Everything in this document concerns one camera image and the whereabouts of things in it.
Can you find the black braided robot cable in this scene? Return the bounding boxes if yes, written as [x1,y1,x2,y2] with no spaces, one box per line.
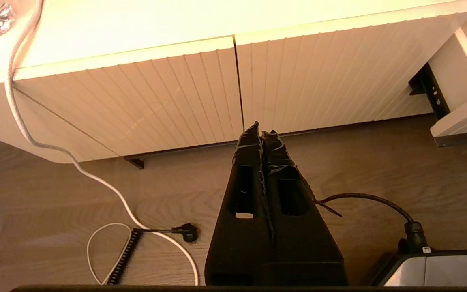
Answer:
[315,193,428,254]

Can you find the white ribbed cabinet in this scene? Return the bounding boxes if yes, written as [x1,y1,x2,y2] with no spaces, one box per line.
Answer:
[0,0,467,165]
[235,0,467,135]
[4,36,245,163]

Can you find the black drawer rail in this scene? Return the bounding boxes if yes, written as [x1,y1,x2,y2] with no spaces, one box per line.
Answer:
[409,63,451,120]

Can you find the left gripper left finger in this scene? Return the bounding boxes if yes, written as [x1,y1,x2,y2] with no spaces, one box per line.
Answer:
[204,121,274,286]

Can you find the black cabinet foot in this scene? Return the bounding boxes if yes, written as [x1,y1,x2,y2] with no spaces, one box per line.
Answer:
[124,156,146,170]

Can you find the white power cable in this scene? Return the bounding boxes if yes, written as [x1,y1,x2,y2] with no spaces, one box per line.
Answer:
[4,0,199,286]

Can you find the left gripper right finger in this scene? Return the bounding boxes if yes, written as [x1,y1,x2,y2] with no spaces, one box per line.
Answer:
[261,130,348,286]

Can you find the white ribbed cabinet front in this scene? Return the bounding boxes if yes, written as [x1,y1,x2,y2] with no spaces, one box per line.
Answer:
[235,0,467,135]
[4,36,245,163]

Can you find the white pull-out drawer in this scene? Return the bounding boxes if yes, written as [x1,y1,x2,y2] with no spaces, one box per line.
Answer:
[428,6,467,147]

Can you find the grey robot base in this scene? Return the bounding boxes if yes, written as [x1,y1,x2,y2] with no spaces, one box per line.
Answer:
[369,249,467,287]

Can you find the black coiled cable with plug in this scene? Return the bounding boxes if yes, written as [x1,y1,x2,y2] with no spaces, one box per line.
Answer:
[106,223,199,285]

